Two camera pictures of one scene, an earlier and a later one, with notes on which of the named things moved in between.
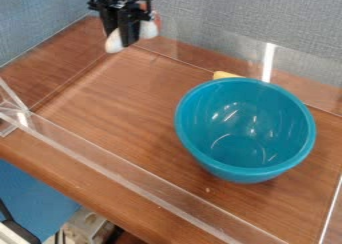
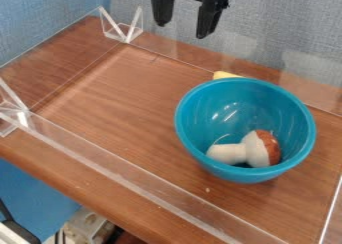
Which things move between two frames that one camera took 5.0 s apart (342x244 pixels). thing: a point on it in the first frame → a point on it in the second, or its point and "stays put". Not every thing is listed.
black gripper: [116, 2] → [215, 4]
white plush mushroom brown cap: [149, 30] → [257, 150]
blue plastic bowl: [247, 129] stays put
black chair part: [11, 222] stays put
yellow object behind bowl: [221, 74] stays put
